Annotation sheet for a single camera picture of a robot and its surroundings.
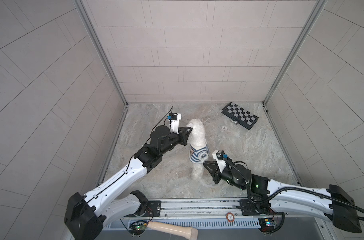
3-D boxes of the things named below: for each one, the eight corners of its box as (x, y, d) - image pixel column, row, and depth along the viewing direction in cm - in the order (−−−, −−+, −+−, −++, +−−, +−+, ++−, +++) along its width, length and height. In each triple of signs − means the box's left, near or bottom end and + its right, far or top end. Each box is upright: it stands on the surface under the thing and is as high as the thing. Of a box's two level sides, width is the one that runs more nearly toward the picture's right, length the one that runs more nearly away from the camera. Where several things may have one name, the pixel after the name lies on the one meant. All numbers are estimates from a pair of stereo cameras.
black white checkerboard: (221, 112, 112) (221, 109, 110) (230, 103, 118) (231, 101, 116) (249, 130, 102) (251, 128, 100) (258, 119, 108) (259, 117, 106)
